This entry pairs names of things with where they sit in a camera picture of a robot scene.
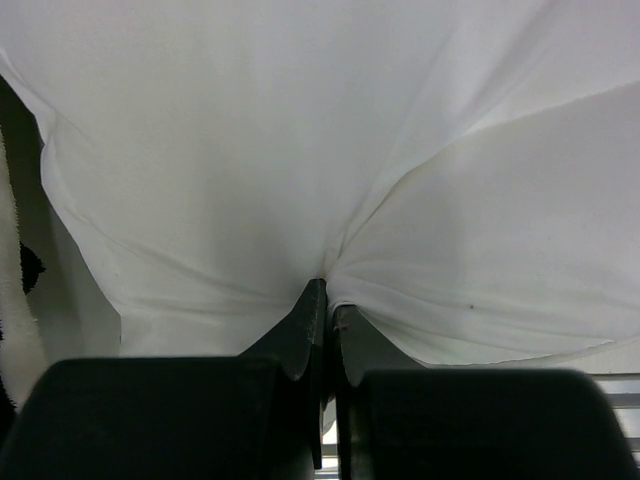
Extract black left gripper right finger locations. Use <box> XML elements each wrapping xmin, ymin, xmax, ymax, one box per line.
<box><xmin>332</xmin><ymin>306</ymin><xmax>639</xmax><ymax>479</ymax></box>

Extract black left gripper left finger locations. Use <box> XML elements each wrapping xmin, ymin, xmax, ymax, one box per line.
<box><xmin>1</xmin><ymin>279</ymin><xmax>326</xmax><ymax>479</ymax></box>

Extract grey pillowcase with cream ruffle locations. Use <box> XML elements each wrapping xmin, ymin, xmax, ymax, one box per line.
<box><xmin>1</xmin><ymin>1</ymin><xmax>639</xmax><ymax>365</ymax></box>

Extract black and white striped pillow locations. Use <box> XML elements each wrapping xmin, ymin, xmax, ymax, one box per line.
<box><xmin>0</xmin><ymin>74</ymin><xmax>49</xmax><ymax>426</ymax></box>

